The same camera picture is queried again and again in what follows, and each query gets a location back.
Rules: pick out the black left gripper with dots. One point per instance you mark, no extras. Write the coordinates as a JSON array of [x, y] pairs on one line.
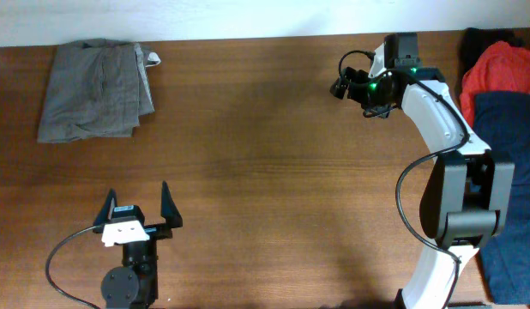
[[168, 211]]

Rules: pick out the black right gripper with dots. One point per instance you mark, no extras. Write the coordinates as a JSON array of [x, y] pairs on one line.
[[356, 92]]

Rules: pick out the grey shorts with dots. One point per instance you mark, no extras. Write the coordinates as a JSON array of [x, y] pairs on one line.
[[97, 88]]

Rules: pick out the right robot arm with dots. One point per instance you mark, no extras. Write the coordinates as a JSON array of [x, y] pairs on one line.
[[466, 198]]

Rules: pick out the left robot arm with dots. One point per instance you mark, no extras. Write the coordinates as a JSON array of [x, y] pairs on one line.
[[134, 284]]

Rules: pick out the black garment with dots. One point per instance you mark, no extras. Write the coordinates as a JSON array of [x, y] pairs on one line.
[[475, 41]]

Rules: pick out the red garment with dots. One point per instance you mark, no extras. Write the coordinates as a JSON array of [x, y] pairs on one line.
[[501, 67]]

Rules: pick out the navy blue garment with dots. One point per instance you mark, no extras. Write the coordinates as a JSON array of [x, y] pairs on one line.
[[502, 119]]

